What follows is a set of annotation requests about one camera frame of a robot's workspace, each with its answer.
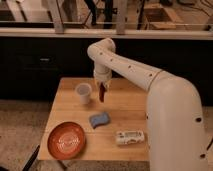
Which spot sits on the cardboard box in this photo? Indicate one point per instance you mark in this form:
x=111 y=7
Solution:
x=157 y=17

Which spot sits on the blue sponge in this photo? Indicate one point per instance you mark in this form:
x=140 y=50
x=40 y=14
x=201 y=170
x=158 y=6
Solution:
x=99 y=119

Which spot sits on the orange round plate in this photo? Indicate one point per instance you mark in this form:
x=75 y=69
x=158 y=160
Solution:
x=66 y=141

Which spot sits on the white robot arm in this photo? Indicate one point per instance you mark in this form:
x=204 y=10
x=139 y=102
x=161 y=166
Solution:
x=176 y=132

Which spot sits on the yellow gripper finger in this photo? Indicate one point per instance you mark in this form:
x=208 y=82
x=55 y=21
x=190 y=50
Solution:
x=107 y=85
x=96 y=82

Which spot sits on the white plastic bottle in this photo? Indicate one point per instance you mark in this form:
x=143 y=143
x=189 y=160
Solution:
x=129 y=137

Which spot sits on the wooden table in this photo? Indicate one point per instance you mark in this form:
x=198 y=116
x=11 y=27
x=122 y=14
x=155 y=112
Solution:
x=125 y=104

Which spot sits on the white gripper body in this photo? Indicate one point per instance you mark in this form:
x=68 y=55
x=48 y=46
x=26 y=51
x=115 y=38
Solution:
x=102 y=74

